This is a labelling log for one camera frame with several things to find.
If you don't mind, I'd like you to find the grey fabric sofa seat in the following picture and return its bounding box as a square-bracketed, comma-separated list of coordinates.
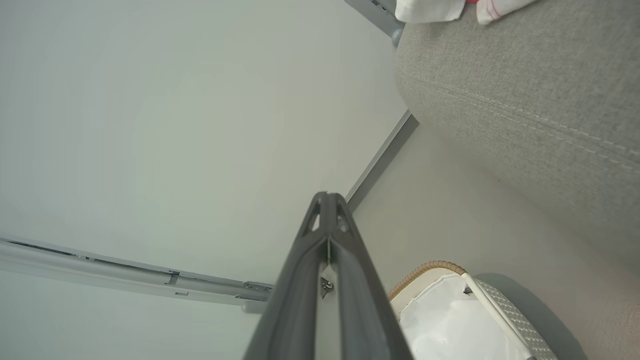
[395, 0, 640, 281]

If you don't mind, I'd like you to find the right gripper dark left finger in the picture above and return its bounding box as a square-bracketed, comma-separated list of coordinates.
[242, 192, 330, 360]

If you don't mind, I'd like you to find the white fabric basket liner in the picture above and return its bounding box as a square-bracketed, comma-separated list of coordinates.
[392, 272, 531, 360]

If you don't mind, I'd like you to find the grey metal rail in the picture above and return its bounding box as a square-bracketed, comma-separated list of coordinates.
[0, 237, 275, 315]

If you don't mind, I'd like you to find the plain white garment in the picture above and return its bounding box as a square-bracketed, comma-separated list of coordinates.
[395, 0, 467, 24]

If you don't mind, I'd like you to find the red white striped sports jersey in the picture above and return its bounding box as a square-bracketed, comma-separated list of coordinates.
[476, 0, 538, 26]

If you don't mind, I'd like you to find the white wicker-rimmed laundry basket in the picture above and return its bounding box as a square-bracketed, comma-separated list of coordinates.
[387, 260, 558, 360]

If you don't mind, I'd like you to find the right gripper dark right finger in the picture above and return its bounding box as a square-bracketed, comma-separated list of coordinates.
[327, 192, 415, 360]

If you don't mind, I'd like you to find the grey metal frame leg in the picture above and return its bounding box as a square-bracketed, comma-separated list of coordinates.
[345, 0, 406, 48]

